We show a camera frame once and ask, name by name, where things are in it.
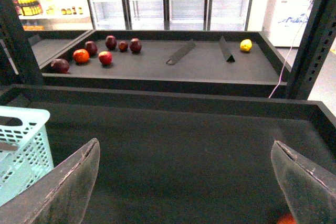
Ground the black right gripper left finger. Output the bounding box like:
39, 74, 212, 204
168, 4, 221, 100
1, 138, 100, 223

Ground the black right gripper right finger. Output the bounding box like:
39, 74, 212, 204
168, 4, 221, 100
270, 141, 335, 223

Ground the red yellow apple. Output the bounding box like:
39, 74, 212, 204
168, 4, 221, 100
276, 213, 297, 224

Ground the light blue plastic basket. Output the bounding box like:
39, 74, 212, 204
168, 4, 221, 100
1, 106, 54, 205

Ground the dark red apple front-left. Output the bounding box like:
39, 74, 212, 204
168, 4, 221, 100
51, 59, 70, 74

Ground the bright red apple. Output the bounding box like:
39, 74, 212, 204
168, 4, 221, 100
98, 51, 113, 66

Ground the dark red apple middle-left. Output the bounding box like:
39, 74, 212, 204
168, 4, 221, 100
84, 41, 98, 56

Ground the small dark red apple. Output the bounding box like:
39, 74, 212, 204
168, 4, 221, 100
118, 41, 128, 52

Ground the dark red apple back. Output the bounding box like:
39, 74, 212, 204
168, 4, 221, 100
105, 35, 117, 50

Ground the dark red apple right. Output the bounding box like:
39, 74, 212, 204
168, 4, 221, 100
129, 38, 142, 53

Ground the black near display tray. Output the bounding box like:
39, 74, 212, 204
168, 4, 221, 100
1, 86, 335, 223

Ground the black display tray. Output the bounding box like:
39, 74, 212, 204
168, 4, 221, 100
1, 86, 335, 223
41, 30, 291, 98

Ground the orange red fruit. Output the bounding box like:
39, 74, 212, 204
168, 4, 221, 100
72, 49, 90, 64

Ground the black left side tray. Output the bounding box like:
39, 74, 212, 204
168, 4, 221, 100
25, 30, 92, 69

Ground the black far display tray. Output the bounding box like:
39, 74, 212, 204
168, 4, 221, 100
41, 30, 291, 98

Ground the yellow lemon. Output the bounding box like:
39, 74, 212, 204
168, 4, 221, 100
240, 39, 253, 52

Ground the black triangular divider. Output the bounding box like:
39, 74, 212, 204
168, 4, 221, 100
218, 36, 235, 62

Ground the white blue chest freezer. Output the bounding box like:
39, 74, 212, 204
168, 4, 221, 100
262, 0, 313, 47

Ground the black flat divider strip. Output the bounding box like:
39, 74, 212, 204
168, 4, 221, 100
166, 39, 196, 65

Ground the grocery shelf with bottles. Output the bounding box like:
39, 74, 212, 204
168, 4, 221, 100
12, 0, 93, 31

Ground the glass door refrigerator row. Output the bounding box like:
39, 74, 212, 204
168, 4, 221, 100
89, 0, 251, 31

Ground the white pink cable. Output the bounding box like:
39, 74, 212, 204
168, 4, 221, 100
268, 0, 317, 99

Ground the black left rack post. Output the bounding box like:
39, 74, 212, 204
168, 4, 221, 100
1, 0, 44, 85

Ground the black perforated right post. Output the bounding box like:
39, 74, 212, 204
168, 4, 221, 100
284, 0, 335, 100

